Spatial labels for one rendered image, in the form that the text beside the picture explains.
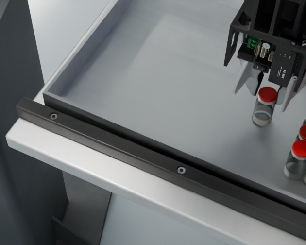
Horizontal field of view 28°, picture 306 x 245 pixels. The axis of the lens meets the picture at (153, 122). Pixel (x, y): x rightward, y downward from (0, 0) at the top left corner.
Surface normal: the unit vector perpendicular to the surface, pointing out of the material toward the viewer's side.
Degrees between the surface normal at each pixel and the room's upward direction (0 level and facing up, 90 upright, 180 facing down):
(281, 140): 0
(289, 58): 90
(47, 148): 0
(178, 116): 0
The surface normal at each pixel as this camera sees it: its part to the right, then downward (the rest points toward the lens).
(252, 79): -0.44, 0.72
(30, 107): 0.01, -0.59
